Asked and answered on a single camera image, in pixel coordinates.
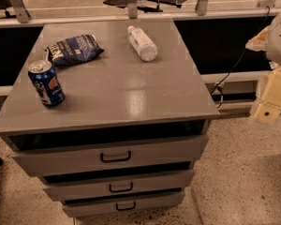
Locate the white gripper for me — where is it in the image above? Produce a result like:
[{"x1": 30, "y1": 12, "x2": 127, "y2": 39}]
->
[{"x1": 245, "y1": 11, "x2": 281, "y2": 124}]

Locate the clear plastic water bottle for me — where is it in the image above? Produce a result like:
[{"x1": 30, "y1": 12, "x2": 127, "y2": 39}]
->
[{"x1": 127, "y1": 25, "x2": 157, "y2": 62}]

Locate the middle grey drawer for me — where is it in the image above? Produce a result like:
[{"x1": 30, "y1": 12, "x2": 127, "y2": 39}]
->
[{"x1": 43, "y1": 170, "x2": 194, "y2": 202}]

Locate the grey drawer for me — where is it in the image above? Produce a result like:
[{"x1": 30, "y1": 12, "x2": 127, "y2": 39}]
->
[
  {"x1": 13, "y1": 134, "x2": 208, "y2": 176},
  {"x1": 63, "y1": 189, "x2": 185, "y2": 218},
  {"x1": 43, "y1": 170, "x2": 194, "y2": 202}
]

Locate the grey drawer cabinet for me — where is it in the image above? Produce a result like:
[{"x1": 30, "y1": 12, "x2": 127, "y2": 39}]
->
[{"x1": 0, "y1": 20, "x2": 217, "y2": 206}]

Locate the dark blue chip bag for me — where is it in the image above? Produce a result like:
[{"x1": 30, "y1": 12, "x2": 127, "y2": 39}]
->
[{"x1": 47, "y1": 35, "x2": 104, "y2": 68}]

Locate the blue soda can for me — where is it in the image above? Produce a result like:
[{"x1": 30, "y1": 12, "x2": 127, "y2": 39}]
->
[{"x1": 28, "y1": 60, "x2": 66, "y2": 107}]

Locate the bottom grey drawer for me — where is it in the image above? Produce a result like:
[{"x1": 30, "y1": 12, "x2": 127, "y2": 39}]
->
[{"x1": 63, "y1": 189, "x2": 185, "y2": 218}]

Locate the top grey drawer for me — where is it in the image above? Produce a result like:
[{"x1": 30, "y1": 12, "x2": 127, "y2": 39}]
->
[{"x1": 13, "y1": 134, "x2": 208, "y2": 176}]

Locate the black cable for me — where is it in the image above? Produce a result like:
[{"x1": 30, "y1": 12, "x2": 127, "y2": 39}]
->
[{"x1": 210, "y1": 5, "x2": 272, "y2": 109}]

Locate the metal railing frame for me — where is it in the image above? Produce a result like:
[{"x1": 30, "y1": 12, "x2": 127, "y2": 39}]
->
[{"x1": 0, "y1": 0, "x2": 281, "y2": 28}]

